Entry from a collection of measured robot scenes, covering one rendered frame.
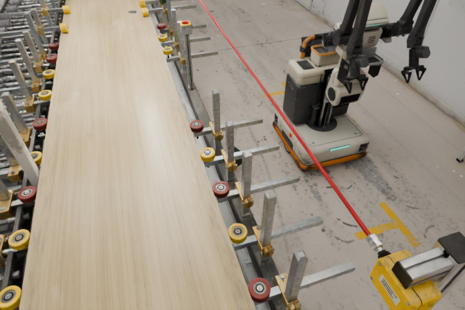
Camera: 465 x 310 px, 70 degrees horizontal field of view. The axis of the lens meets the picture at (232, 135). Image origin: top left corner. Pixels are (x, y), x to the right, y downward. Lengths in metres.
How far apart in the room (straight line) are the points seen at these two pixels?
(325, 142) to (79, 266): 2.05
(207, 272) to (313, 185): 1.68
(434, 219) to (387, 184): 0.42
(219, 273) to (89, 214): 0.64
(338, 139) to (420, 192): 0.78
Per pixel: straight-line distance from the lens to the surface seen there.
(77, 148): 1.97
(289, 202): 2.72
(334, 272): 1.50
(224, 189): 1.58
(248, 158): 1.42
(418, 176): 3.27
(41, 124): 2.22
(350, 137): 2.97
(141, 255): 1.45
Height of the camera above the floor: 2.12
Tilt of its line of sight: 41 degrees down
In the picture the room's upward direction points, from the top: straight up
